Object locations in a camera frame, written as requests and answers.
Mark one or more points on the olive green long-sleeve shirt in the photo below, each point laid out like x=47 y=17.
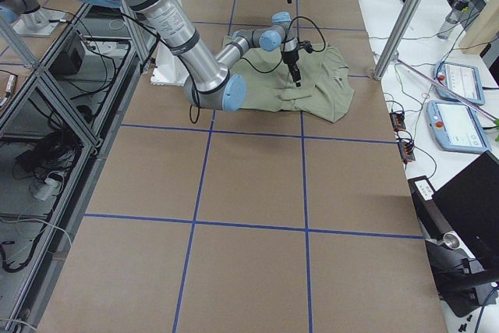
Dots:
x=324 y=92

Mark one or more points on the black orange connector block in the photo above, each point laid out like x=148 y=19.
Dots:
x=397 y=121
x=406 y=150

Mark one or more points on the lower blue teach pendant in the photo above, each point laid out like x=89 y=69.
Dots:
x=456 y=128

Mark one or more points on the blue teach pendant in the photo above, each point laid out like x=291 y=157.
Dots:
x=462 y=79
x=456 y=128

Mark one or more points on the upper blue teach pendant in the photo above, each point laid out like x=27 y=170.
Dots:
x=462 y=79

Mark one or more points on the clear water bottle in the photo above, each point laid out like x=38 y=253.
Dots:
x=453 y=18

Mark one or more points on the dark box with white label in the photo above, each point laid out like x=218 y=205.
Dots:
x=434 y=224

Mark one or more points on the black laptop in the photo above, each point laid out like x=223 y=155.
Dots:
x=469 y=203

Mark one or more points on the black monitor stand base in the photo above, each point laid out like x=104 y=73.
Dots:
x=462 y=282

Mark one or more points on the white power strip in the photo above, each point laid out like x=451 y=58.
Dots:
x=42 y=190

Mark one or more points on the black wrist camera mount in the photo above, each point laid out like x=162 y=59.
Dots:
x=306 y=46

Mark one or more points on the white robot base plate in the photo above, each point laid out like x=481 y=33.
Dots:
x=168 y=69

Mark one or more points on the grey aluminium frame post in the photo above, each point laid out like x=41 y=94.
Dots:
x=395 y=37

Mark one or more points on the aluminium side frame rack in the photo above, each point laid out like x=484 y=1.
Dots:
x=58 y=118

